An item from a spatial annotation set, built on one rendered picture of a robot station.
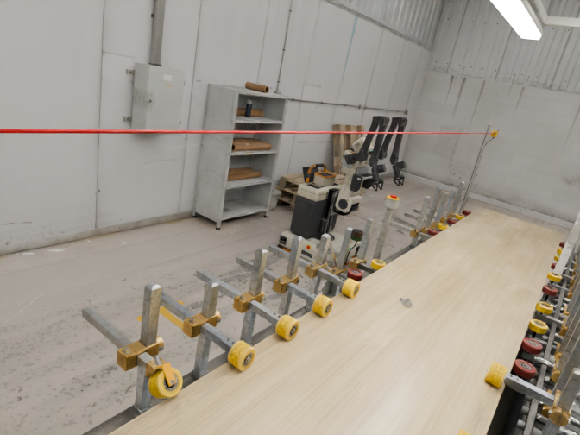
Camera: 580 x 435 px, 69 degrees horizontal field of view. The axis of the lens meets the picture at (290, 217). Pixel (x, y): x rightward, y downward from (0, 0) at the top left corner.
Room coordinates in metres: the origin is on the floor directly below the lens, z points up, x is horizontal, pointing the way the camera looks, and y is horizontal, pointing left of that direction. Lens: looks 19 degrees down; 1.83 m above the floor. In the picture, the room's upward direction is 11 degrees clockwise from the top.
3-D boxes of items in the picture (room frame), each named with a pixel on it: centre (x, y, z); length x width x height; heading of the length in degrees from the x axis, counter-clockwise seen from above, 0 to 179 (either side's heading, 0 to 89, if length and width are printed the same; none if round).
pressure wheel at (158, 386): (0.97, 0.26, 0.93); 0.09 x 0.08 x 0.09; 57
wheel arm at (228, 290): (1.48, 0.13, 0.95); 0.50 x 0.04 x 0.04; 57
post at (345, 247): (2.12, -0.33, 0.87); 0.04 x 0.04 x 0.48; 57
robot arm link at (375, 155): (3.71, -0.63, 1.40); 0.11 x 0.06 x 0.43; 147
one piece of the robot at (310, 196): (4.20, -0.29, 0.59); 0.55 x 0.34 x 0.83; 147
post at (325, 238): (1.91, -0.19, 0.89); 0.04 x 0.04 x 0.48; 57
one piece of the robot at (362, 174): (3.99, -0.61, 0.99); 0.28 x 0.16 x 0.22; 147
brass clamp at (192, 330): (1.27, 0.23, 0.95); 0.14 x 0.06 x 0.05; 147
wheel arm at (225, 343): (1.27, 0.27, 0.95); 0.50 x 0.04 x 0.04; 57
